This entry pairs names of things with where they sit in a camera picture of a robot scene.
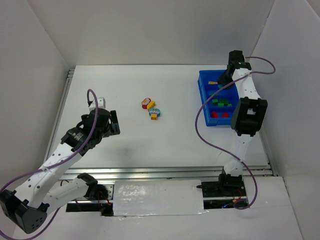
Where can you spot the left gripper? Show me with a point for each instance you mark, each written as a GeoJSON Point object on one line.
{"type": "Point", "coordinates": [111, 125]}

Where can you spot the red arch lego brick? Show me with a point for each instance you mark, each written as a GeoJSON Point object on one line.
{"type": "Point", "coordinates": [214, 114]}

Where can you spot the white foil tape panel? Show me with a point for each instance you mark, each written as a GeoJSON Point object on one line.
{"type": "Point", "coordinates": [157, 198]}

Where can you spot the aluminium front rail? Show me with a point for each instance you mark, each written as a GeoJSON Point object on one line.
{"type": "Point", "coordinates": [146, 174]}

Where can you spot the red rectangular lego brick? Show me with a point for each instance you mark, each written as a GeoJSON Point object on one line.
{"type": "Point", "coordinates": [225, 115]}

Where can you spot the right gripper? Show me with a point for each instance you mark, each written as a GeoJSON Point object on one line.
{"type": "Point", "coordinates": [225, 77]}

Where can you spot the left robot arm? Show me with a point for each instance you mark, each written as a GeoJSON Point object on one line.
{"type": "Point", "coordinates": [30, 203]}

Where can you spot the teal printed round lego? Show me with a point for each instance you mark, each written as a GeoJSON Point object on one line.
{"type": "Point", "coordinates": [154, 111]}

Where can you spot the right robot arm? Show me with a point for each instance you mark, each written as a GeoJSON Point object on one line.
{"type": "Point", "coordinates": [246, 119]}

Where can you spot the red flower lego piece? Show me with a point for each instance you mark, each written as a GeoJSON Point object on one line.
{"type": "Point", "coordinates": [145, 102]}

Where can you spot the blue divided plastic bin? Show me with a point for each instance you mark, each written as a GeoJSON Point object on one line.
{"type": "Point", "coordinates": [219, 110]}

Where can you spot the orange small lego brick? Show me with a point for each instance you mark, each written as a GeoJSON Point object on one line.
{"type": "Point", "coordinates": [154, 118]}

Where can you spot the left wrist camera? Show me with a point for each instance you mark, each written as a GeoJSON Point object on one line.
{"type": "Point", "coordinates": [101, 103]}

